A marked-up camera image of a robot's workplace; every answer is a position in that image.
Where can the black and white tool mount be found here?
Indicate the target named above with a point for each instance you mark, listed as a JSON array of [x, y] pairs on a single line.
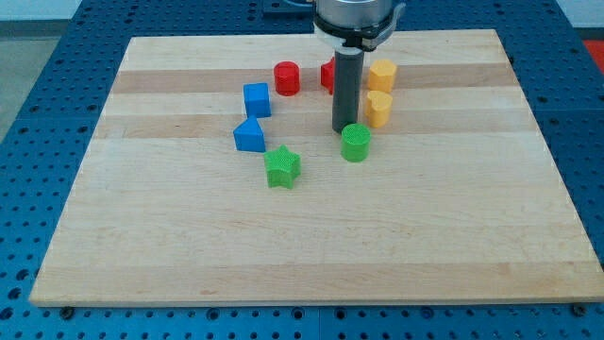
[[361, 25]]

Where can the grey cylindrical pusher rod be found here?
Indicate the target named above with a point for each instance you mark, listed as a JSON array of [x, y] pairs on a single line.
[[348, 66]]

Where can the blue triangle block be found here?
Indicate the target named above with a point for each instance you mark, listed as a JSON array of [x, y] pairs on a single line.
[[248, 136]]

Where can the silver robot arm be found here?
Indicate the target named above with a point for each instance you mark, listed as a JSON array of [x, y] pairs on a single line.
[[352, 28]]

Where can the red star block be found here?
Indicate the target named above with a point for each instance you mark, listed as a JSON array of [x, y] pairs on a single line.
[[327, 75]]

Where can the green star block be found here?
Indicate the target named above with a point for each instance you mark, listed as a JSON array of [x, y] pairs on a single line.
[[282, 167]]

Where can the yellow hexagon block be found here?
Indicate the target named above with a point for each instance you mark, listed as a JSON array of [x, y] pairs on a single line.
[[382, 75]]

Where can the yellow heart block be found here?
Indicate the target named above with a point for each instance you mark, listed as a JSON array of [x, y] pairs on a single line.
[[378, 108]]

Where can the red cylinder block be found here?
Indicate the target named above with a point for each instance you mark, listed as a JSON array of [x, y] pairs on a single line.
[[287, 78]]

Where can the green cylinder block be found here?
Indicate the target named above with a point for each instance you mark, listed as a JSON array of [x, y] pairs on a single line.
[[355, 142]]

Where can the blue cube block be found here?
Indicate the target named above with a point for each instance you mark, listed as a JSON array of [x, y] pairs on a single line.
[[257, 100]]

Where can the wooden board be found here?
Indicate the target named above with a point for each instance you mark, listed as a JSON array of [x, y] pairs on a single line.
[[458, 202]]

